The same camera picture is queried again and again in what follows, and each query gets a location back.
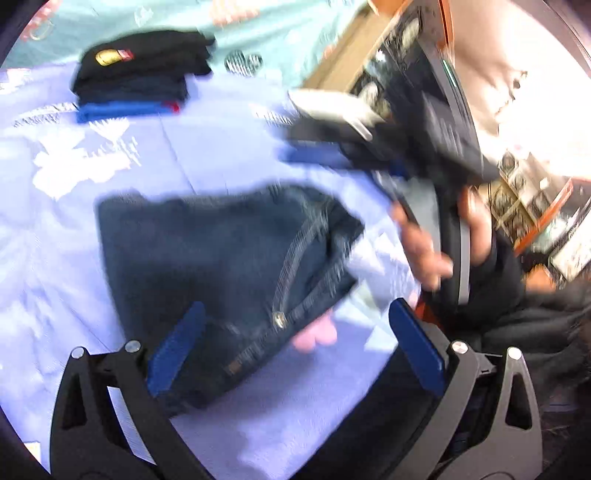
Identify white bed edge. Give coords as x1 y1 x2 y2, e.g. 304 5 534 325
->
288 89 377 139

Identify brown wooden board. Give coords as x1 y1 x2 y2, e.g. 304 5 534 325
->
300 0 419 93

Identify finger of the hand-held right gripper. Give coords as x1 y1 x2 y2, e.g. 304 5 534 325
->
281 143 409 180
287 117 376 143

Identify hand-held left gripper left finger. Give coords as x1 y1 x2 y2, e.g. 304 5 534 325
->
50 301 218 480

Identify dark blue denim pants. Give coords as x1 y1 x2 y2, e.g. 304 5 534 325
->
95 182 368 418

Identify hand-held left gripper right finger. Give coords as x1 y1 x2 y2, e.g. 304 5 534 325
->
389 298 543 480

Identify purple printed blanket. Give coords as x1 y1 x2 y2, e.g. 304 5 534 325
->
0 60 426 480

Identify black folded garment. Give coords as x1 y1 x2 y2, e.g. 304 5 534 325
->
71 30 217 100

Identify teal printed bed sheet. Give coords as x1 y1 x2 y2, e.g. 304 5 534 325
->
0 0 384 93

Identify navy folded garment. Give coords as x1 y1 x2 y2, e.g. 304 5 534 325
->
78 76 190 104

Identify person's black jacket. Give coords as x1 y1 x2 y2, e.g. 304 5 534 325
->
295 342 591 480

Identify person's right hand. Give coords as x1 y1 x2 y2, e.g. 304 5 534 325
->
390 185 497 292

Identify bright blue folded garment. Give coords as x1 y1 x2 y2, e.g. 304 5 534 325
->
76 100 180 124

